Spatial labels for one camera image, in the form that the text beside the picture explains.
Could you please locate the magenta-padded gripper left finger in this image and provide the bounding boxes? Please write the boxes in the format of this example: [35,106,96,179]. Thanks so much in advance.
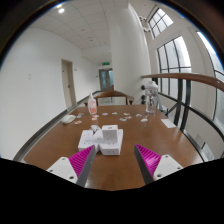
[45,144,98,188]

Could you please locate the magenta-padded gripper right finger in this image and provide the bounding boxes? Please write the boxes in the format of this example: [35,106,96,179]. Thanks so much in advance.
[133,143,184,186]

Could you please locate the white charger block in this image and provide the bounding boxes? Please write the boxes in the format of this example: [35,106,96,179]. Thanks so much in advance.
[101,124,120,145]

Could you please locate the white power strip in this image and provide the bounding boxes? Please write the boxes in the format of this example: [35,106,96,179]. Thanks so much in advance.
[77,128,125,157]

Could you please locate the white computer mouse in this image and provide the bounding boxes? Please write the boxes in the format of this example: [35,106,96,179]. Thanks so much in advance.
[60,114,77,125]

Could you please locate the white pump bottle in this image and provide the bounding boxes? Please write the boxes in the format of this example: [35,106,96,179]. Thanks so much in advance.
[87,92,98,116]

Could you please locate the clear plastic water bottle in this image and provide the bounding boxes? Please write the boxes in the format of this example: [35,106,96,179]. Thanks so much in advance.
[144,80,160,115]

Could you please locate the large side window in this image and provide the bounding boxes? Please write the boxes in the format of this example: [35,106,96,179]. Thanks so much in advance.
[196,31,224,134]

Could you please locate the beige door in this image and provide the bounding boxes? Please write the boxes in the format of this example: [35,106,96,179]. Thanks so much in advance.
[61,58,77,109]

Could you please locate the wooden handrail black railing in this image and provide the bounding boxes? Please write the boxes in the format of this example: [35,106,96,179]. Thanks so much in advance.
[140,72,224,158]

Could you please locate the wooden chair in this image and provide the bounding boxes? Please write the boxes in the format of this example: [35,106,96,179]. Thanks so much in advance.
[94,90,135,107]

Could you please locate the grey double door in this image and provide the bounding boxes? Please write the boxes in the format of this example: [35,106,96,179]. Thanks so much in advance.
[98,68,114,92]

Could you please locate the tall arched window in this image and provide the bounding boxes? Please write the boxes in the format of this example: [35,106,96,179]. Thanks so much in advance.
[156,35,193,101]

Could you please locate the small gridded window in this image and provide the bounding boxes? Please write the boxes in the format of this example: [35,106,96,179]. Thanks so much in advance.
[147,7,175,38]

